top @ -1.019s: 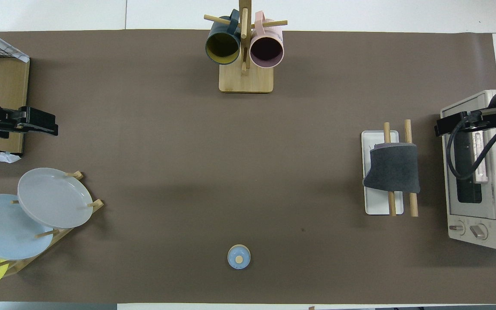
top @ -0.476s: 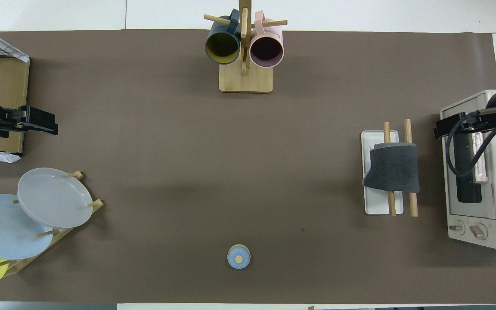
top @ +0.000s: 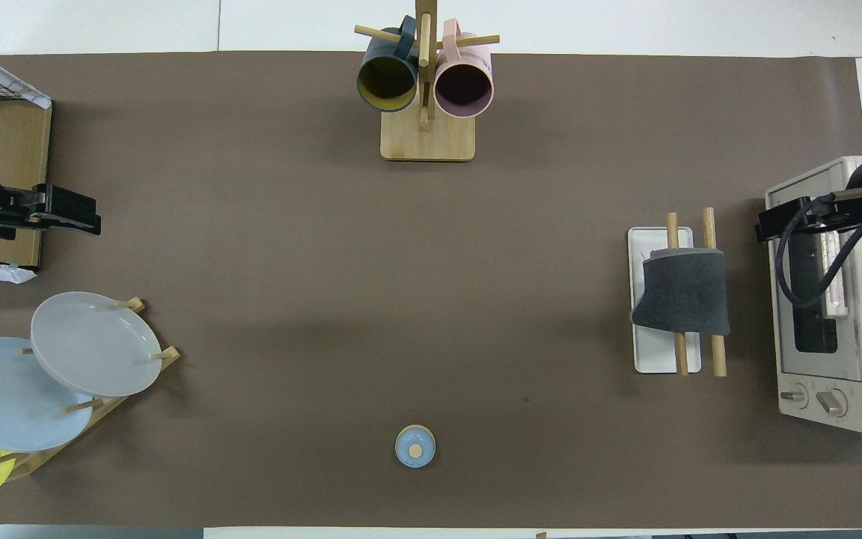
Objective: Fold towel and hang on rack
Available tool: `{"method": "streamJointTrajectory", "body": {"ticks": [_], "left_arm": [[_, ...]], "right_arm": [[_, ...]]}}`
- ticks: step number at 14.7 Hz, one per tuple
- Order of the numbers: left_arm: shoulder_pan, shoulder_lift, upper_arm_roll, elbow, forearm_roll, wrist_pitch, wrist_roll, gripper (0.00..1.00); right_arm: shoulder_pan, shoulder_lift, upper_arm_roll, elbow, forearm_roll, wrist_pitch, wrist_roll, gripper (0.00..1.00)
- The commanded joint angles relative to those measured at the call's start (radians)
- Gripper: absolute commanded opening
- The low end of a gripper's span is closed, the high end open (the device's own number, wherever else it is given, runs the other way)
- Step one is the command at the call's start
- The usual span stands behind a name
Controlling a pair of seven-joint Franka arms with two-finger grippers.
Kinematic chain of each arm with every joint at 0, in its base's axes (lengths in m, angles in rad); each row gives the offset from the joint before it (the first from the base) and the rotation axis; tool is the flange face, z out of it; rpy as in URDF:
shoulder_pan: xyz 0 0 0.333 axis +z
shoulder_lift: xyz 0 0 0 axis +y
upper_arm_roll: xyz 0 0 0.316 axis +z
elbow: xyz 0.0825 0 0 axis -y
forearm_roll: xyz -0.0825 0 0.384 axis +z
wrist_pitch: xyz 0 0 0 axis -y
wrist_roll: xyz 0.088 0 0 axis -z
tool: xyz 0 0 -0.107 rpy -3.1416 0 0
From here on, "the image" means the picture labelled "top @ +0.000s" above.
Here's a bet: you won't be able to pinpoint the white towel rack wooden bars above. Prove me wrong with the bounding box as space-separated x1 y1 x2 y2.
627 207 727 377

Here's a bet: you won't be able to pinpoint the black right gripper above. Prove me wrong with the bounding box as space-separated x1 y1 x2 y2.
756 196 851 244

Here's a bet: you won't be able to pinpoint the brown table mat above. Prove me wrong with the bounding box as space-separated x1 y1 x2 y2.
0 51 862 529

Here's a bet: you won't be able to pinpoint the wooden box shelf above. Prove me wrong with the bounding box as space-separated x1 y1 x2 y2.
0 58 52 270

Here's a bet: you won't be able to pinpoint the wooden plate rack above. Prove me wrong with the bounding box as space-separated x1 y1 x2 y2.
0 297 181 481

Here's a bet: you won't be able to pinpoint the wooden mug tree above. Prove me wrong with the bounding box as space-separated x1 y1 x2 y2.
354 0 501 162

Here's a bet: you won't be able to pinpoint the dark teal mug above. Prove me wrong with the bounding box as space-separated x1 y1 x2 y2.
356 16 421 113

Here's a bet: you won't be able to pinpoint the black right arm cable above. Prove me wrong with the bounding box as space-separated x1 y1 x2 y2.
775 191 862 308

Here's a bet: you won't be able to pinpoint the pink mug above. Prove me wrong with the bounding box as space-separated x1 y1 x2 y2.
433 19 494 119

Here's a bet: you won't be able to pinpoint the grey plate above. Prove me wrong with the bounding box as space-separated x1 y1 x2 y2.
30 291 163 398

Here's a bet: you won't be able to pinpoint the purple towel with grey underside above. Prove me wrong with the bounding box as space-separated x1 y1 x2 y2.
630 249 731 335

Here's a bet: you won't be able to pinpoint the light blue plate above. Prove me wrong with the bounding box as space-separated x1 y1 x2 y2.
0 337 95 452

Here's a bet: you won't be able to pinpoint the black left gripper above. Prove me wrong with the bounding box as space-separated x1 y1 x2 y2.
23 184 102 234

